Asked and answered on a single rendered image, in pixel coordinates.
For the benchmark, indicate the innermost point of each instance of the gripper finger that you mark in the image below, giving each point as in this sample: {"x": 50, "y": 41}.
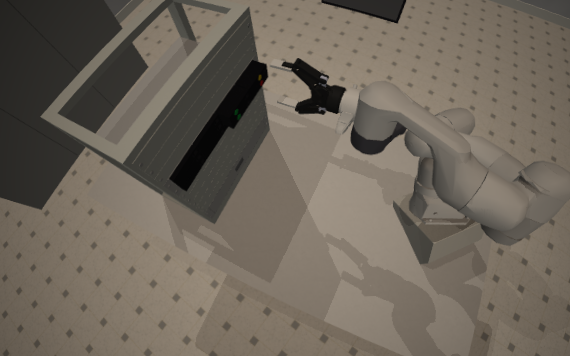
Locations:
{"x": 303, "y": 104}
{"x": 315, "y": 77}

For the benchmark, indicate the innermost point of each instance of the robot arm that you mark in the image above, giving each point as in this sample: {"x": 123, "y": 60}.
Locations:
{"x": 460, "y": 181}

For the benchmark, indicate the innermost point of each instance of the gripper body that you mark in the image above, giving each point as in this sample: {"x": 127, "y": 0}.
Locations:
{"x": 333, "y": 94}

